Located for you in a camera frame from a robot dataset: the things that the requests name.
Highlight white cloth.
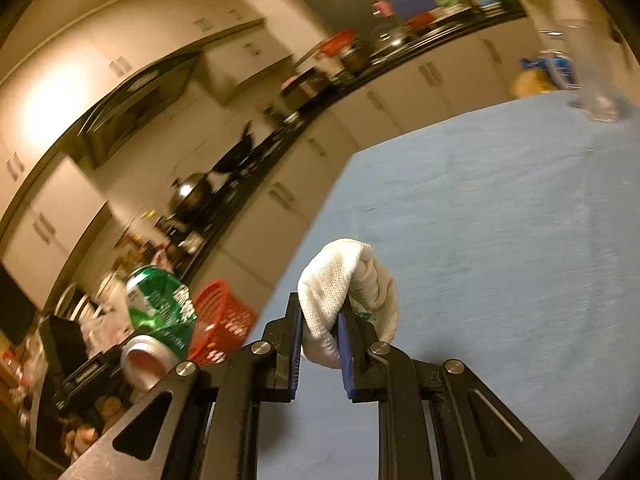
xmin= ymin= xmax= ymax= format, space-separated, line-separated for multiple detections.
xmin=297 ymin=239 xmax=400 ymax=368

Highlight person's left hand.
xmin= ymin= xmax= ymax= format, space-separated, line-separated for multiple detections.
xmin=61 ymin=396 xmax=130 ymax=461

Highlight black wok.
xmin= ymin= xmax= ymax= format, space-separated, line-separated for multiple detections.
xmin=210 ymin=120 xmax=261 ymax=176

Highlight clear glass pitcher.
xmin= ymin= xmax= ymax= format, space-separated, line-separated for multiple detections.
xmin=555 ymin=17 xmax=626 ymax=123

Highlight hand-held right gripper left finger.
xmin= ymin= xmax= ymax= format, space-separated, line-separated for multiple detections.
xmin=65 ymin=292 xmax=306 ymax=480

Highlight crushed green can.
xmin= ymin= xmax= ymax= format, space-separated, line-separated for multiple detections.
xmin=120 ymin=266 xmax=198 ymax=391

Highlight beige wall cabinet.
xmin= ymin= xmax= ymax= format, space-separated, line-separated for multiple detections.
xmin=202 ymin=17 xmax=296 ymax=106

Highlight tall beige wall cabinets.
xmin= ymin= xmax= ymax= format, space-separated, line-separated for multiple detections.
xmin=0 ymin=0 xmax=271 ymax=301

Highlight red colander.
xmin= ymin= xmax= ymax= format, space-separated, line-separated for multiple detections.
xmin=320 ymin=30 xmax=358 ymax=58

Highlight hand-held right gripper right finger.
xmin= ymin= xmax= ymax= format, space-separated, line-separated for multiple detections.
xmin=337 ymin=310 xmax=576 ymax=480

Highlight silver countertop appliance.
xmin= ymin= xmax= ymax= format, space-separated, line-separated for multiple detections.
xmin=280 ymin=67 xmax=331 ymax=108

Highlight steel wok with lid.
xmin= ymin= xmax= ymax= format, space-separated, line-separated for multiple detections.
xmin=167 ymin=172 xmax=216 ymax=221

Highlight black range hood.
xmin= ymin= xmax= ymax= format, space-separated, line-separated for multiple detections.
xmin=77 ymin=50 xmax=203 ymax=168

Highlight glass pot lid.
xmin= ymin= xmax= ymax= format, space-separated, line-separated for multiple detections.
xmin=372 ymin=27 xmax=408 ymax=51

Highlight blue plastic bag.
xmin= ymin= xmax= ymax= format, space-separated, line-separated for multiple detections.
xmin=520 ymin=52 xmax=581 ymax=91

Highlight yellow bread bag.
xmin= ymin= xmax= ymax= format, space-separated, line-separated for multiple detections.
xmin=510 ymin=70 xmax=551 ymax=98

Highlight black kitchen countertop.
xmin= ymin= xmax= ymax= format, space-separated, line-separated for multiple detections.
xmin=165 ymin=0 xmax=528 ymax=281

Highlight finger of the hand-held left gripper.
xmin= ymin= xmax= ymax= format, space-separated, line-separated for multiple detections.
xmin=52 ymin=347 xmax=128 ymax=408

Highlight beige base cabinets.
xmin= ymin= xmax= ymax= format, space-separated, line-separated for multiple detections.
xmin=185 ymin=17 xmax=546 ymax=311

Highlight red plastic mesh basket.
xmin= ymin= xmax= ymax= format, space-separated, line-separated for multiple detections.
xmin=187 ymin=280 xmax=258 ymax=367

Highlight dark cooking pot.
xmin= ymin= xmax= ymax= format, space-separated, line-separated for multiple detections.
xmin=340 ymin=42 xmax=373 ymax=73

